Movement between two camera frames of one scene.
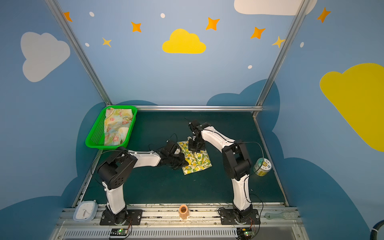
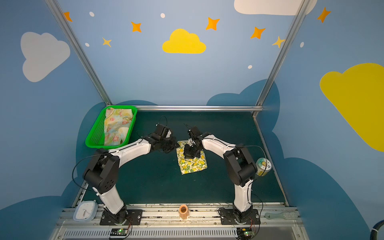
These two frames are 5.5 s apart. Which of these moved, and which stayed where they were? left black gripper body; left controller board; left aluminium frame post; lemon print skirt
Moved: left black gripper body
Stayed: left aluminium frame post; left controller board; lemon print skirt
